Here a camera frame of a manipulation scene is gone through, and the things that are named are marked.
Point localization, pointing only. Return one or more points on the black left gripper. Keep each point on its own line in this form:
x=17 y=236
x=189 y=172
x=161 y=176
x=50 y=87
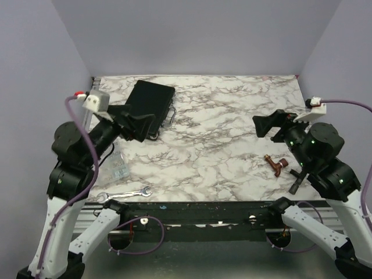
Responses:
x=140 y=125

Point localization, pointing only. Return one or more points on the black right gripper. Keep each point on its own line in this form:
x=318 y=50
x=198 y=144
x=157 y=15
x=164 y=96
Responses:
x=279 y=117

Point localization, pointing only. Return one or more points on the black poker set case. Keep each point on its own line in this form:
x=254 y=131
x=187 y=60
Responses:
x=149 y=98

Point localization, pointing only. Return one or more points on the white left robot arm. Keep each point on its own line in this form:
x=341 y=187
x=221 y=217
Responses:
x=78 y=153

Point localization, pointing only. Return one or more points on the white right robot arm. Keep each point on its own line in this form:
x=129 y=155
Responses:
x=315 y=147

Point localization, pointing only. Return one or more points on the clear plastic screw box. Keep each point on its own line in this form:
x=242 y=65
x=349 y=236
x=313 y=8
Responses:
x=115 y=165

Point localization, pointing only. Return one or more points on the silver combination wrench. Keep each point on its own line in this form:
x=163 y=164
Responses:
x=105 y=196

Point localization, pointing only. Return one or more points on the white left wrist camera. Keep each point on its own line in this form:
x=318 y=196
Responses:
x=97 y=101

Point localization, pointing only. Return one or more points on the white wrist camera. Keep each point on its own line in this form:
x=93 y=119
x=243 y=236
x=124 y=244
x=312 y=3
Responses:
x=97 y=101
x=315 y=110

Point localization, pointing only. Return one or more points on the red handled tool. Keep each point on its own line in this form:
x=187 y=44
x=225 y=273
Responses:
x=277 y=167

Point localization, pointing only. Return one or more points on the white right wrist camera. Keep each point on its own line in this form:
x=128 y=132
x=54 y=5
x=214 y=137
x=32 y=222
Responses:
x=315 y=110

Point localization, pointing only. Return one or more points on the black T-handle tool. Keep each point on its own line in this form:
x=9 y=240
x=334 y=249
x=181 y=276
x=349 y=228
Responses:
x=299 y=179

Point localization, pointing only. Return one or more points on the aluminium extrusion rail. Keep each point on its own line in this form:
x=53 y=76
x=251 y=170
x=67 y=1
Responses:
x=85 y=218

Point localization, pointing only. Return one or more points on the black mounting base plate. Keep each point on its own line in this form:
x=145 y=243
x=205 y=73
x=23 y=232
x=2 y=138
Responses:
x=197 y=221

